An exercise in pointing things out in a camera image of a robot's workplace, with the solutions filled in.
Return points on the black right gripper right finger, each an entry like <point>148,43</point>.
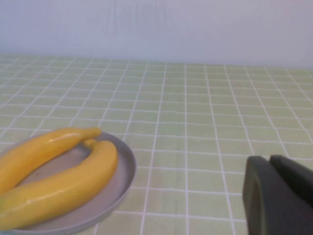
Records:
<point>296,178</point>

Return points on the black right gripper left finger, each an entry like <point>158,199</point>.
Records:
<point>274,208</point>

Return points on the yellow banana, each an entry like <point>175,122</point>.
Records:
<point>73,183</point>
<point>41,149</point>

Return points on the blue round plate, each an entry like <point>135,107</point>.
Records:
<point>122,171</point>

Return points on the green checkered tablecloth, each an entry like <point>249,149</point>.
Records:
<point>195,110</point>

